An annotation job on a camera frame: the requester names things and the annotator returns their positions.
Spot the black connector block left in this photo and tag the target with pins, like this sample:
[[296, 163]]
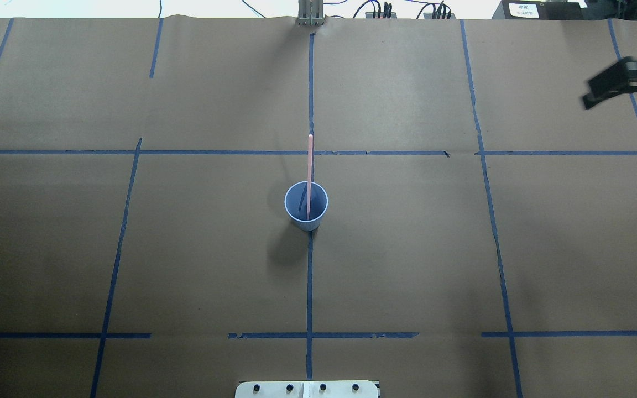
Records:
[[380, 10]]

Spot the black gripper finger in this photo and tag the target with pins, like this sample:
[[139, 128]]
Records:
[[619, 78]]

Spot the brown paper table cover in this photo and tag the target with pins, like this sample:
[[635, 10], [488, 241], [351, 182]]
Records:
[[481, 236]]

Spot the black electronics box with label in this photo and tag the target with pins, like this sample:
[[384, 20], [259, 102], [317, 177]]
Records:
[[538, 10]]

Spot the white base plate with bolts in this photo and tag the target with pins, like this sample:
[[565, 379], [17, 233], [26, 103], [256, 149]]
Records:
[[309, 388]]

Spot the blue ribbed plastic cup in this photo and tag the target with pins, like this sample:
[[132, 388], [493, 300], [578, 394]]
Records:
[[295, 205]]

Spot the aluminium frame post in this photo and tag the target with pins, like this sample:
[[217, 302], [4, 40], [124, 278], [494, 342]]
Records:
[[310, 13]]

